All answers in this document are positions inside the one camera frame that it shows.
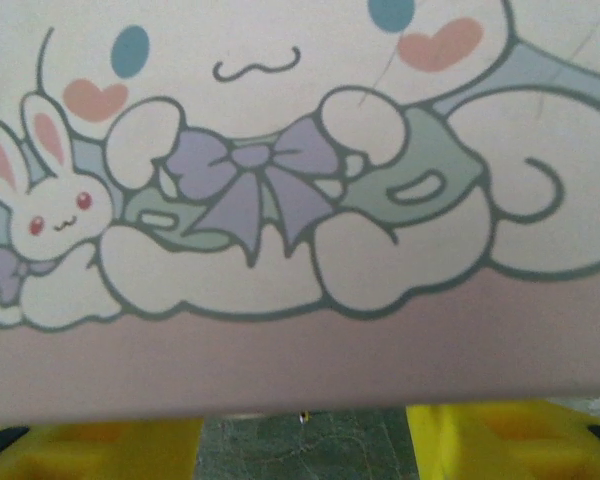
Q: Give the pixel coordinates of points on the white paper card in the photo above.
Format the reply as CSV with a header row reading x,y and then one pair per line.
x,y
300,345

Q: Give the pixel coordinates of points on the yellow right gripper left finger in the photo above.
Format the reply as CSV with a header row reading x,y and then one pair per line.
x,y
95,450

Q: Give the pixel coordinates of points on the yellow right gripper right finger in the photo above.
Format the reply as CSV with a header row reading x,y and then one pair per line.
x,y
510,445

